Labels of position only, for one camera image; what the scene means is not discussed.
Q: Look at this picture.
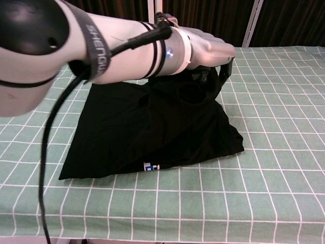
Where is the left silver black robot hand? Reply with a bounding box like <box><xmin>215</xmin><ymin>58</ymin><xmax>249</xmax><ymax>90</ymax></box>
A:
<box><xmin>188</xmin><ymin>28</ymin><xmax>237</xmax><ymax>86</ymax></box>

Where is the black garment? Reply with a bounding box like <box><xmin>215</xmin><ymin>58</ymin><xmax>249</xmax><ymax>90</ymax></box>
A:
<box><xmin>58</xmin><ymin>67</ymin><xmax>245</xmax><ymax>180</ymax></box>

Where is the dark pleated curtain panel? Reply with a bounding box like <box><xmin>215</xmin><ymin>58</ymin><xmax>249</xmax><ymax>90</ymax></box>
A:
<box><xmin>249</xmin><ymin>0</ymin><xmax>325</xmax><ymax>48</ymax></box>
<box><xmin>66</xmin><ymin>0</ymin><xmax>150</xmax><ymax>23</ymax></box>
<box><xmin>161</xmin><ymin>0</ymin><xmax>256</xmax><ymax>48</ymax></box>

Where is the green white checked tablecloth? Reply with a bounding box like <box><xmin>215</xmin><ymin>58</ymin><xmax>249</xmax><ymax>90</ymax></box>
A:
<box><xmin>0</xmin><ymin>45</ymin><xmax>325</xmax><ymax>241</ymax></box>

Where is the white frame post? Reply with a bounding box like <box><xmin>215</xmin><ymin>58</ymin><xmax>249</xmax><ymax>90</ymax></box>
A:
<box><xmin>242</xmin><ymin>0</ymin><xmax>265</xmax><ymax>48</ymax></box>
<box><xmin>148</xmin><ymin>0</ymin><xmax>164</xmax><ymax>17</ymax></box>

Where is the grey printed arm strap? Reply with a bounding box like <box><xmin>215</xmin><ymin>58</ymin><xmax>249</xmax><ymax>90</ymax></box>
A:
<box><xmin>72</xmin><ymin>4</ymin><xmax>113</xmax><ymax>78</ymax></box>

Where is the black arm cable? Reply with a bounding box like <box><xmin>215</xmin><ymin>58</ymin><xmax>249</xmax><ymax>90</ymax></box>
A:
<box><xmin>37</xmin><ymin>25</ymin><xmax>174</xmax><ymax>244</ymax></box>

